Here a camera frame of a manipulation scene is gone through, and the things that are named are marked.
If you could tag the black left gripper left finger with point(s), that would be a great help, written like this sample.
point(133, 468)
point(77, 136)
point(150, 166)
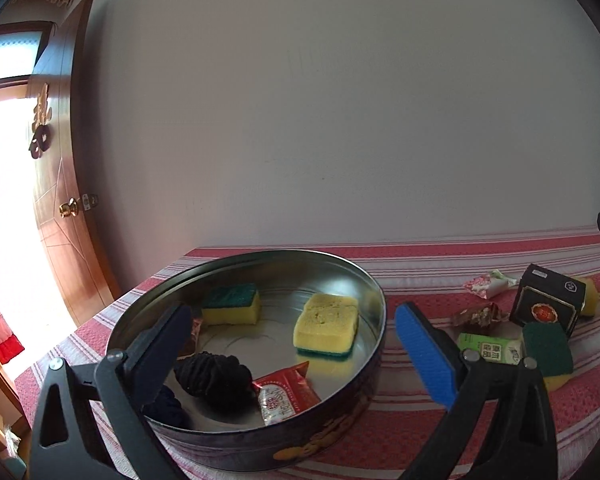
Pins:
point(66, 442)

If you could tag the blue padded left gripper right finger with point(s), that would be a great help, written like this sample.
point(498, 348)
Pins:
point(520, 442)

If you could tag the green white tissue pack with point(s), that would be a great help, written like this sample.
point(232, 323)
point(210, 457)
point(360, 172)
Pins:
point(493, 349)

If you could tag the green topped yellow sponge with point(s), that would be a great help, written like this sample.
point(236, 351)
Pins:
point(547, 344)

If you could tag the black box with red emblem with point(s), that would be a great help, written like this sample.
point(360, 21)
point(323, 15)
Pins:
point(546, 296)

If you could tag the black knitted ball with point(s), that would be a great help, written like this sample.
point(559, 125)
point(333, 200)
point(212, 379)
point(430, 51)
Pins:
point(222, 384)

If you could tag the brown candy wrapper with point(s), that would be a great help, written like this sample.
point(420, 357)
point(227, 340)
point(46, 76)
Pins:
point(481, 319)

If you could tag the yellow green sponge far in tin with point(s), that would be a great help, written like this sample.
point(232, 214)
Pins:
point(232, 305)

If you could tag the red white candy wrapper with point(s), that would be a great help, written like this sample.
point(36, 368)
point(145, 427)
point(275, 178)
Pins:
point(491, 284)

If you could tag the round metal tin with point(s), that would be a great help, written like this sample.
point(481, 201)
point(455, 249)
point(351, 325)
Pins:
point(286, 279)

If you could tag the red snack packet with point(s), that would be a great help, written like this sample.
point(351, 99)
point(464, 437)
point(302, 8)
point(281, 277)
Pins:
point(285, 393)

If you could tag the brass door knob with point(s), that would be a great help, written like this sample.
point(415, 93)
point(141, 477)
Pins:
point(70, 208)

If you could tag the yellow sponge green base in tin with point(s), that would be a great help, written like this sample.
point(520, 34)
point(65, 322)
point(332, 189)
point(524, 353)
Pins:
point(327, 325)

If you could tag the dark door ornament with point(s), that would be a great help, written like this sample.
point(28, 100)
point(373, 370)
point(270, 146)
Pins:
point(43, 114)

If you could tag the wooden door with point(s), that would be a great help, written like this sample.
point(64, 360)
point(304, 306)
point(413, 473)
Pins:
point(78, 262)

